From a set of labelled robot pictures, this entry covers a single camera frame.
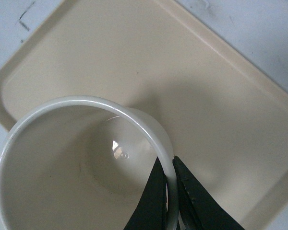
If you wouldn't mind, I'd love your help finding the beige rectangular plastic tray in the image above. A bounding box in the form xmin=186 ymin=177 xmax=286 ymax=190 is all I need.
xmin=0 ymin=0 xmax=288 ymax=230

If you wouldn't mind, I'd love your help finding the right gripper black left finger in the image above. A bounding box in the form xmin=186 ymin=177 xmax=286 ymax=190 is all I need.
xmin=125 ymin=159 xmax=167 ymax=230

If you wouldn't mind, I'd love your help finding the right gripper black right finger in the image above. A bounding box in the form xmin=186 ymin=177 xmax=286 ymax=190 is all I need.
xmin=173 ymin=156 xmax=243 ymax=230

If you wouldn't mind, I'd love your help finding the cream smiley mug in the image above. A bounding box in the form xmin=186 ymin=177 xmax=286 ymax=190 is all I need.
xmin=0 ymin=96 xmax=179 ymax=230

